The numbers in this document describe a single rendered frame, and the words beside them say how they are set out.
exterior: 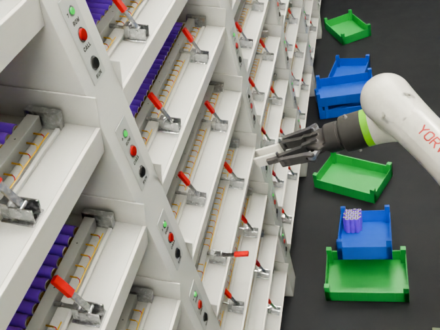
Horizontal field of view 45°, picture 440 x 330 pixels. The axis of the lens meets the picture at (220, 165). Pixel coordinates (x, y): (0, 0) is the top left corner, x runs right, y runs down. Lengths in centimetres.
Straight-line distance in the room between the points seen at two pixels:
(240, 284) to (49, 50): 98
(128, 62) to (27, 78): 20
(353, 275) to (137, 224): 143
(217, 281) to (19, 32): 81
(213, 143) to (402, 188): 135
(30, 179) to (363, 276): 167
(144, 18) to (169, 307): 54
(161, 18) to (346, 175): 172
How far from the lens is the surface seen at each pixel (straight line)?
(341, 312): 211
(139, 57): 92
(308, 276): 222
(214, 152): 131
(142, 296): 102
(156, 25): 102
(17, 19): 66
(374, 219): 238
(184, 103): 114
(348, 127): 131
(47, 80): 76
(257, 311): 171
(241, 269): 156
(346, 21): 395
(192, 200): 118
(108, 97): 80
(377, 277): 219
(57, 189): 69
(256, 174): 171
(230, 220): 141
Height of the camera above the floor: 173
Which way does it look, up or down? 38 degrees down
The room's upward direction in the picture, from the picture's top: 17 degrees counter-clockwise
